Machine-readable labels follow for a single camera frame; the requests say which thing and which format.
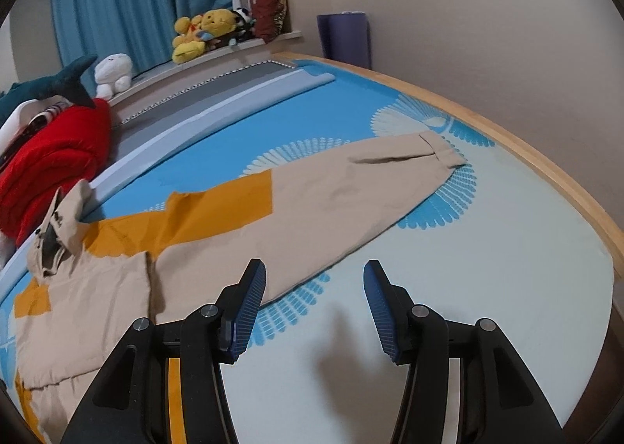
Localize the white headboard shelf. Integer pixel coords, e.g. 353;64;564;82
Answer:
110;30;303;104

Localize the red fleece blanket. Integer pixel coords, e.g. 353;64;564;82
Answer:
0;98;114;247

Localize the yellow bear plush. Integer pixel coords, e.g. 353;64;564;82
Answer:
197;9;239;48

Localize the wooden bed frame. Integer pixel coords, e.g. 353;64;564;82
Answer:
275;51;624;444

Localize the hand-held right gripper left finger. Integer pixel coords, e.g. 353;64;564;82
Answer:
61;259;267;444

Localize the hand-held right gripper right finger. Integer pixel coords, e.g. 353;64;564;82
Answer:
363;259;569;444

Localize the beige and orange jacket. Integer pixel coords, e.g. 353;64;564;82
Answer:
14;129;469;444

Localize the black and white panda plush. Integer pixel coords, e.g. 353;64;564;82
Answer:
231;7;257;40

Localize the white cloth with black trim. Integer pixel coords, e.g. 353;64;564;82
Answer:
0;100;74;159

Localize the purple rolled mat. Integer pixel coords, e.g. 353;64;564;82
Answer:
317;11;371;69

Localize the dark red cushion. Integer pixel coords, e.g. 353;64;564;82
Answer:
251;0;288;42

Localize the yellow duck plush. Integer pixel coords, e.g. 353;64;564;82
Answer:
172;15;208;65

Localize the white round plush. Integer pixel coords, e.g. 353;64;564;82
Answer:
94;53;134;100

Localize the blue shark plush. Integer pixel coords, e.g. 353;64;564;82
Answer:
0;54;98;108

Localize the grey patterned mattress cover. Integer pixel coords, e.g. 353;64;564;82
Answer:
110;60;298;152

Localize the blue white patterned bed sheet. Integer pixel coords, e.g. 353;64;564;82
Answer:
0;59;612;444

